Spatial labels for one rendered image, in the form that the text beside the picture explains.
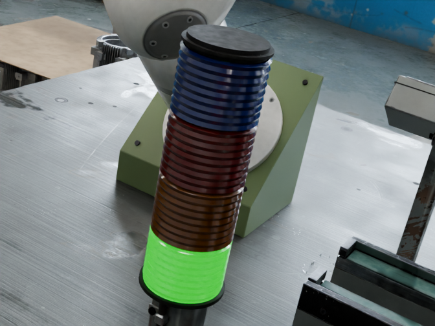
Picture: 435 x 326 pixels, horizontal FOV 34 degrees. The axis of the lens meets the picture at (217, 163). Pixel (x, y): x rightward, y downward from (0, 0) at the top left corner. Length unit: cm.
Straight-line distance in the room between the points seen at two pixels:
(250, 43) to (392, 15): 601
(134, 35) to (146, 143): 41
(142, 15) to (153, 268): 31
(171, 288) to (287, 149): 62
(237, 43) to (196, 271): 16
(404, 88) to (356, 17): 558
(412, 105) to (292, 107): 21
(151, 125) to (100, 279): 32
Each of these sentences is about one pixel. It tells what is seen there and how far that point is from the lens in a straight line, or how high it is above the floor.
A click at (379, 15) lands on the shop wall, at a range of 649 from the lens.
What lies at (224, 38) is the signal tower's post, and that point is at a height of 122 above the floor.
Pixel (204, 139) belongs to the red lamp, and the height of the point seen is 116.
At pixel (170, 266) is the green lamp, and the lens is 50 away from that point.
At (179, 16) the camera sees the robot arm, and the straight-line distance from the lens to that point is 75.
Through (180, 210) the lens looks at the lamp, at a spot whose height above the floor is 110.
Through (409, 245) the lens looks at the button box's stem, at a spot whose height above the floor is 86.
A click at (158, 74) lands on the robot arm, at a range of 92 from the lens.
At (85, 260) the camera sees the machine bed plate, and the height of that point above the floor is 80.
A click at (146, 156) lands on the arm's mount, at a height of 86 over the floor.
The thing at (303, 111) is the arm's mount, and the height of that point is 98.
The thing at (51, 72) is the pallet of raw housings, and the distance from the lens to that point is 299.
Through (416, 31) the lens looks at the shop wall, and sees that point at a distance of 642.
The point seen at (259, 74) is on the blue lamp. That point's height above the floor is 120.
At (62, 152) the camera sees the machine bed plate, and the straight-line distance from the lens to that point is 125.
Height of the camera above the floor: 133
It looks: 24 degrees down
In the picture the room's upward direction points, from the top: 11 degrees clockwise
